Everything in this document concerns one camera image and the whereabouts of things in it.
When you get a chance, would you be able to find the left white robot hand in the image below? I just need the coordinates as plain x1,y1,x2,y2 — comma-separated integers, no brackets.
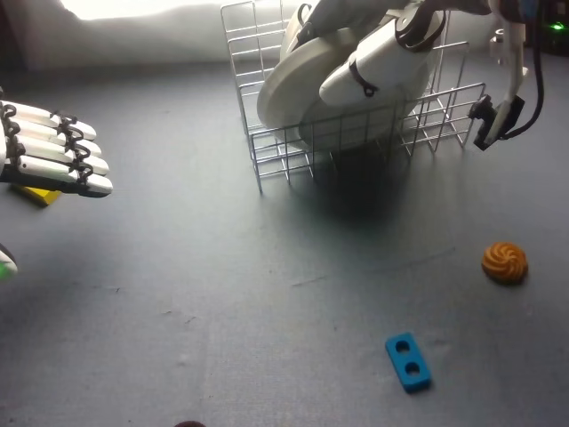
0,86,115,286

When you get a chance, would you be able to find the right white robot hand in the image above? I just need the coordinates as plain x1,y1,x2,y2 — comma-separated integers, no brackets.
284,0,494,109

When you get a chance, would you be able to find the white plate with dark rim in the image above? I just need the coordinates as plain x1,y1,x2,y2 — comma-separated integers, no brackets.
297,8,446,155
256,4,357,133

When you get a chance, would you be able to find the yellow rectangular block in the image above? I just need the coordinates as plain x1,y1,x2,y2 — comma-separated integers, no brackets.
9,183,61,208

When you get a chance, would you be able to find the orange swirl cookie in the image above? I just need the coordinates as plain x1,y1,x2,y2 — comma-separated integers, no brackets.
481,241,530,286

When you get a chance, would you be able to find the blue block with two holes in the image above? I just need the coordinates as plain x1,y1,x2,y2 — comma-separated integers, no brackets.
384,331,434,395

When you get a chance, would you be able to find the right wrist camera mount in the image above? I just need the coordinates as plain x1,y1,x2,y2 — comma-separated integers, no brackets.
469,17,531,153

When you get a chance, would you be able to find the silver wire dish rack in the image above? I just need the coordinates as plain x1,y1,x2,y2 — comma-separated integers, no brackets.
220,0,488,194

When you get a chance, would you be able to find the black camera cable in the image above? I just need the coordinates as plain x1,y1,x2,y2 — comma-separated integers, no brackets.
501,0,547,141

